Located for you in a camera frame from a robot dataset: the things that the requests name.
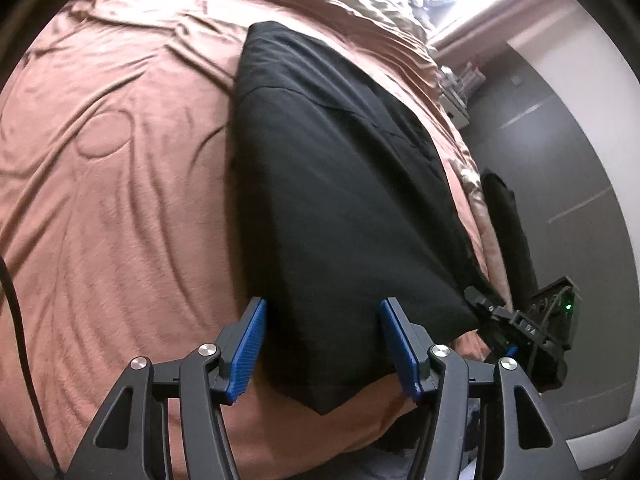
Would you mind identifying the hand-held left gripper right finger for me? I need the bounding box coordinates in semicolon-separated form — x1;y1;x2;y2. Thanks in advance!
379;298;583;480

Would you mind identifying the black cable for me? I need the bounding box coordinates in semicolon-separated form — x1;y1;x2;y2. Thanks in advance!
0;255;68;480

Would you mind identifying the white nightstand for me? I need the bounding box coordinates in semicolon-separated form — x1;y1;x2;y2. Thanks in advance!
439;62;486;127

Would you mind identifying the black shirt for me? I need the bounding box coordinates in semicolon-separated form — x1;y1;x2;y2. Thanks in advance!
225;21;493;416

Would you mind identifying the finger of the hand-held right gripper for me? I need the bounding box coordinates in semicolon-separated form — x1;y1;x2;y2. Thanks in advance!
464;285;507;319

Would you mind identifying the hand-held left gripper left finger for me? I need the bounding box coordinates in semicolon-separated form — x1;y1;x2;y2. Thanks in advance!
70;298;267;480

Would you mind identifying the brown blanket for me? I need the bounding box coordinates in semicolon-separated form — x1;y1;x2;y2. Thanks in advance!
0;0;516;466

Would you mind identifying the pink curtain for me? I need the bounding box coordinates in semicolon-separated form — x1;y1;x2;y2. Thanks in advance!
429;0;576;57

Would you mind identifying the black cloth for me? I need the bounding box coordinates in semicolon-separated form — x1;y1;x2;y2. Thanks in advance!
481;172;540;306

